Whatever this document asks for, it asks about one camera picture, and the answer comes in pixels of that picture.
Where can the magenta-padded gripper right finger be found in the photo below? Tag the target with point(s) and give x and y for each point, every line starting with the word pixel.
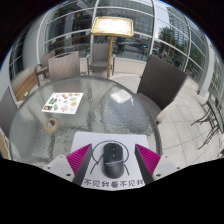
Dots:
pixel 163 166

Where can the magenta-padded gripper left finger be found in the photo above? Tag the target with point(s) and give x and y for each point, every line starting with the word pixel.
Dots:
pixel 61 166

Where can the dark grey computer mouse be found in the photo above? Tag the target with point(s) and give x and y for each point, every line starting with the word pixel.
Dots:
pixel 113 160

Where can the white printed mouse pad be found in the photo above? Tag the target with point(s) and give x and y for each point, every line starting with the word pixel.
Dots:
pixel 83 140

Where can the colourful laminated picture sheet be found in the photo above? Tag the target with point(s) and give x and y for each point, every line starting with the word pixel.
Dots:
pixel 63 103

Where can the grey wicker armchair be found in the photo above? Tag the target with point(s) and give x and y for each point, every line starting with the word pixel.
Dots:
pixel 46 59
pixel 100 53
pixel 7 110
pixel 161 81
pixel 64 66

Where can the long wooden slat bench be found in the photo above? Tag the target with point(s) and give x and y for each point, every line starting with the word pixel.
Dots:
pixel 25 85

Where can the gold framed menu stand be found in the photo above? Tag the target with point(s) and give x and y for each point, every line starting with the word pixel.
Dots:
pixel 111 26

